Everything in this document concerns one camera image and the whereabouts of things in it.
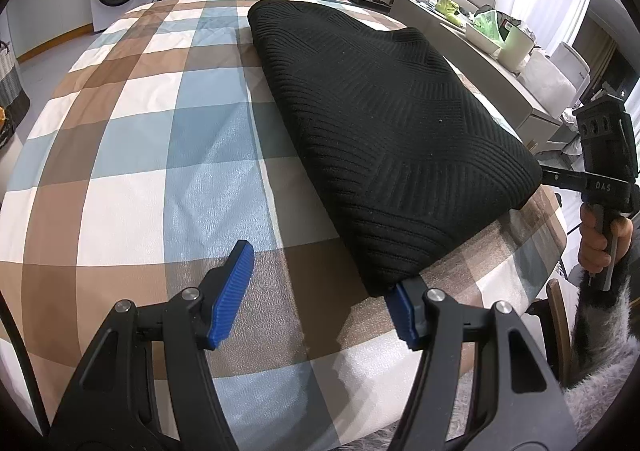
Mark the green mask toy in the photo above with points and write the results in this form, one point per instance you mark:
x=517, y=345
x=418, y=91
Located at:
x=447, y=8

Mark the grey sideboard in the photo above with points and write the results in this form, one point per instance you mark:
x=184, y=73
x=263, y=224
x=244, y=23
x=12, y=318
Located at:
x=475, y=76

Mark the black knit sweater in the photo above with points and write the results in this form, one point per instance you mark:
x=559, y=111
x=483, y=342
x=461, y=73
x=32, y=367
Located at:
x=390, y=131

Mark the black food tray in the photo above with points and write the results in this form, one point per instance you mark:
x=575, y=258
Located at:
x=372, y=0

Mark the woven storage basket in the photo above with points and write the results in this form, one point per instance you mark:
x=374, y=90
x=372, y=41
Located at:
x=12, y=86

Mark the green plastic bag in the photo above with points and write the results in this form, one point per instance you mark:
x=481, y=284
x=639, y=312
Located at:
x=487, y=23

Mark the checkered brown blue tablecloth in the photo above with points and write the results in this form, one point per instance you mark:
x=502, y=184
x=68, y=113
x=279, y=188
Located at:
x=150, y=156

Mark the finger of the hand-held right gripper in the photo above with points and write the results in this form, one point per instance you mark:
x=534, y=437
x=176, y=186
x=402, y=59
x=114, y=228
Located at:
x=562, y=178

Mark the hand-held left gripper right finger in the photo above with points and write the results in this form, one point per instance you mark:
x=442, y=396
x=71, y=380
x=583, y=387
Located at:
x=402, y=316

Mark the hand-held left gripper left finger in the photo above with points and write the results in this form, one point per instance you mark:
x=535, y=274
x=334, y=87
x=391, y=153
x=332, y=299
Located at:
x=232, y=296

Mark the wooden chair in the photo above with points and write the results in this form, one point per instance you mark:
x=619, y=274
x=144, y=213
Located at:
x=557, y=326

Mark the white floor appliance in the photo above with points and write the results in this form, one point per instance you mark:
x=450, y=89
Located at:
x=572, y=68

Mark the person's right forearm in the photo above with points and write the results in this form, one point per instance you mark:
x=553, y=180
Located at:
x=605, y=356

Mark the person's right hand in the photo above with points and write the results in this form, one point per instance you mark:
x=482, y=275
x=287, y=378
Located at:
x=592, y=246

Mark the white basin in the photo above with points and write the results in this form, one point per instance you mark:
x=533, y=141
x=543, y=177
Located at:
x=482, y=43

